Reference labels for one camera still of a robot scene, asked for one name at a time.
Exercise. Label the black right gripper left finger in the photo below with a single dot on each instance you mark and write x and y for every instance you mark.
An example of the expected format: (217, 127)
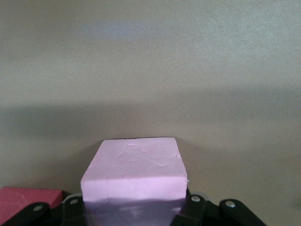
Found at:
(68, 212)

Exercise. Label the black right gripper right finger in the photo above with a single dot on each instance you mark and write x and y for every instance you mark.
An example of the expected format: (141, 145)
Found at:
(200, 212)

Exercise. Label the red foam cube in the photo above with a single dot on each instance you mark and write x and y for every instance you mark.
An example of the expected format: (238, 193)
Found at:
(28, 196)

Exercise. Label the pink foam cube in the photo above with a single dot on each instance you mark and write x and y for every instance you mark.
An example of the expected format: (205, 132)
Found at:
(134, 164)

